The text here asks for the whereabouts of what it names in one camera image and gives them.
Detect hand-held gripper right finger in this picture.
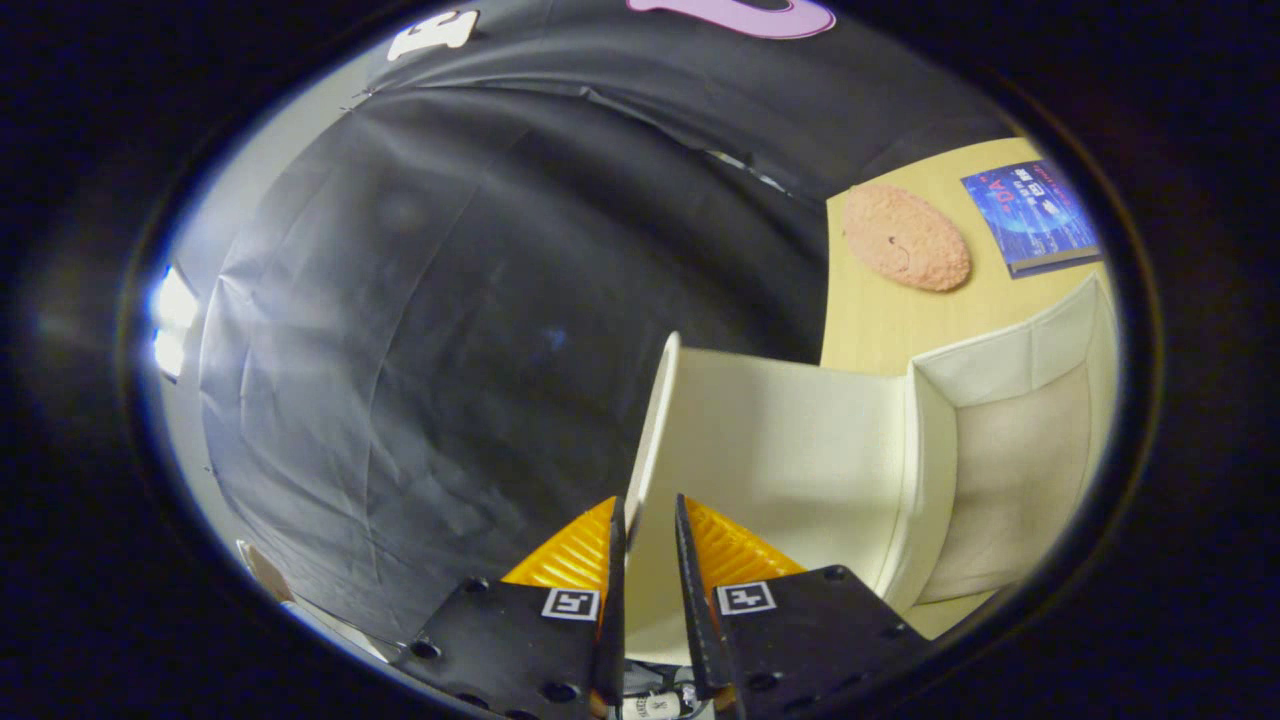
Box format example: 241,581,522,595
675,493,936,720

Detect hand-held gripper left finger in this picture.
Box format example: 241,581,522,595
395,495,629,720

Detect beige fabric storage box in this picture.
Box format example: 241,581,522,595
622,272,1123,669

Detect black backdrop cloth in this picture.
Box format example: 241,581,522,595
200,0,1016,641

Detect orange oval sponge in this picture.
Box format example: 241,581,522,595
842,183,972,294

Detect dark blue book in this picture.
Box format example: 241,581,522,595
960,160,1105,280

